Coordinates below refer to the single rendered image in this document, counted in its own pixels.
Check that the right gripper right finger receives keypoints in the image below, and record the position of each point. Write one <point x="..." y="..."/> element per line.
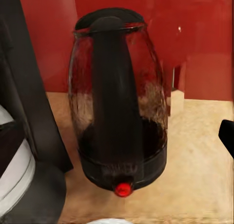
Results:
<point x="226" y="135"/>

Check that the water glass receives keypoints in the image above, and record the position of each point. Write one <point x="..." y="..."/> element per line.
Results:
<point x="174" y="79"/>

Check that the countertop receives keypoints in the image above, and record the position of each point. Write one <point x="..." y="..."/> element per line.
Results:
<point x="196" y="187"/>

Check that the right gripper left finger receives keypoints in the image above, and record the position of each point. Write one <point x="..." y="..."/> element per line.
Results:
<point x="12" y="135"/>

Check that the coffee maker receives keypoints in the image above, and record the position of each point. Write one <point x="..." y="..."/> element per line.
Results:
<point x="33" y="186"/>

